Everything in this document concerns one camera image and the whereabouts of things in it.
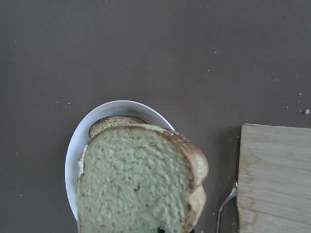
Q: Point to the bread slice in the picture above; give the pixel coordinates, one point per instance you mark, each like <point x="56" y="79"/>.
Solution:
<point x="111" y="121"/>
<point x="141" y="178"/>

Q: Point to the white round plate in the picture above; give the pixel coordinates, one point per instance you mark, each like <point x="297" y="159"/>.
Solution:
<point x="80" y="137"/>

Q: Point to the fried egg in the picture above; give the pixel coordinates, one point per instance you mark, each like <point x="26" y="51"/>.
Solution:
<point x="81" y="163"/>

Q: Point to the wooden cutting board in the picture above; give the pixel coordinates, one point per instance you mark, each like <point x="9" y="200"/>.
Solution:
<point x="273" y="188"/>

